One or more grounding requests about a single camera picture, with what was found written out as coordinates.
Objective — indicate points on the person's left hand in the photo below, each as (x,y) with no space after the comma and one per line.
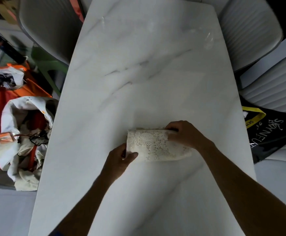
(116,162)

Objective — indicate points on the person's right hand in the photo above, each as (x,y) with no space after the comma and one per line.
(187,135)

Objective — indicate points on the person's right thumb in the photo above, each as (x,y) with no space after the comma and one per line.
(173,136)

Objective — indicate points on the person's left thumb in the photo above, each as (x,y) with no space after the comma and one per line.
(131,156)

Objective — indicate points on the cream lace cloth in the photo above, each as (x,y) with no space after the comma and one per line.
(155,144)

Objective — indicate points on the person's left forearm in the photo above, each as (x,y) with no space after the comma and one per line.
(84,208)

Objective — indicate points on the person's right forearm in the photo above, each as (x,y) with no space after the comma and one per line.
(246,194)

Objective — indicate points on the white bag of cloths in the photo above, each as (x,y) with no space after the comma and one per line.
(22,142)

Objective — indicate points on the grey ribbed chair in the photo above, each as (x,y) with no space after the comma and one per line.
(49,24)
(275,95)
(249,31)

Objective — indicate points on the green plastic stool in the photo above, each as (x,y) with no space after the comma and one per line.
(48,66)

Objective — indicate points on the orange tag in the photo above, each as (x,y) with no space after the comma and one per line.
(4,137)

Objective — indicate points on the orange bag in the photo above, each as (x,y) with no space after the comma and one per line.
(0,105)

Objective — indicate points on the white plastic bag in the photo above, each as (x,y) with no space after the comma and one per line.
(6,77)

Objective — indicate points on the cardboard box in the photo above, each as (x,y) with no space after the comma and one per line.
(6,8)

